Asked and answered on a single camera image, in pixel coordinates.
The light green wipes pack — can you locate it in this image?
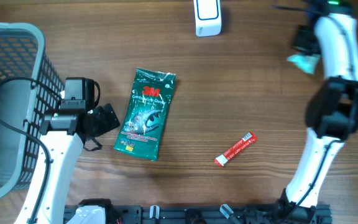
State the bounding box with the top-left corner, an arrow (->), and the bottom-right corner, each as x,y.
287,53 -> 321,75

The green 3M glove packet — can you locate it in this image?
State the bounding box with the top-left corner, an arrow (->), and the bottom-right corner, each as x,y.
114,68 -> 176,161

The red snack packet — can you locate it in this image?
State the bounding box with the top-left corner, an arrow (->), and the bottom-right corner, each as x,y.
214,132 -> 258,167

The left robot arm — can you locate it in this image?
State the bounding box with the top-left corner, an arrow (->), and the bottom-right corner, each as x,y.
16,78 -> 120,223

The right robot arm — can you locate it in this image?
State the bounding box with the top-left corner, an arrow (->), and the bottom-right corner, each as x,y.
267,1 -> 358,223

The white barcode scanner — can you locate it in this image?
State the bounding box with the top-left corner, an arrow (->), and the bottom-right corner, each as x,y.
193,0 -> 222,37

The grey plastic shopping basket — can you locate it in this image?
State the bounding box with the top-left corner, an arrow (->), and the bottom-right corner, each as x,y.
0,22 -> 64,198

